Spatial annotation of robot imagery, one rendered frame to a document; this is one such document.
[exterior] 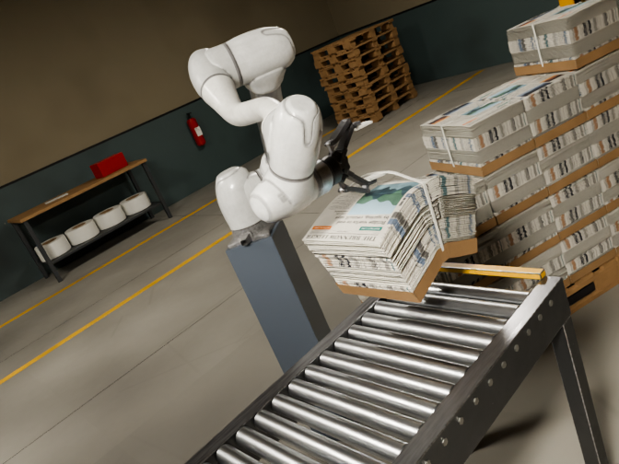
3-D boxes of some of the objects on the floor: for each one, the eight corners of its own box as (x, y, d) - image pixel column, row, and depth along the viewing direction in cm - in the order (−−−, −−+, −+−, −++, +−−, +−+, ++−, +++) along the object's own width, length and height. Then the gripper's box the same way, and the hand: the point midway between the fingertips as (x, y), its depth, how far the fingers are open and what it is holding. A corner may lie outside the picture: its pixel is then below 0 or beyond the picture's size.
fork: (515, 324, 265) (513, 317, 263) (669, 226, 290) (667, 219, 289) (530, 331, 256) (528, 323, 254) (687, 230, 281) (686, 223, 280)
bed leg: (599, 484, 178) (552, 311, 157) (618, 492, 174) (573, 313, 152) (591, 498, 175) (543, 322, 153) (612, 505, 171) (564, 326, 149)
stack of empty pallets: (379, 105, 981) (354, 32, 939) (419, 95, 919) (394, 17, 877) (336, 131, 904) (308, 53, 862) (378, 122, 842) (349, 38, 800)
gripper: (296, 127, 135) (353, 103, 147) (325, 221, 142) (377, 190, 155) (317, 123, 129) (374, 98, 142) (345, 221, 137) (397, 189, 149)
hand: (372, 147), depth 148 cm, fingers open, 14 cm apart
